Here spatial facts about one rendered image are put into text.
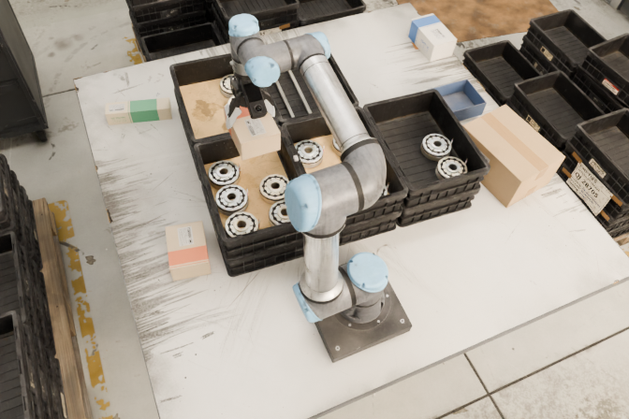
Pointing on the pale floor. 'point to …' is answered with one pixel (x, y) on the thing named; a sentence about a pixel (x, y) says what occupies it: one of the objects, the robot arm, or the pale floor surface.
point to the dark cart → (18, 79)
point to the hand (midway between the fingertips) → (252, 124)
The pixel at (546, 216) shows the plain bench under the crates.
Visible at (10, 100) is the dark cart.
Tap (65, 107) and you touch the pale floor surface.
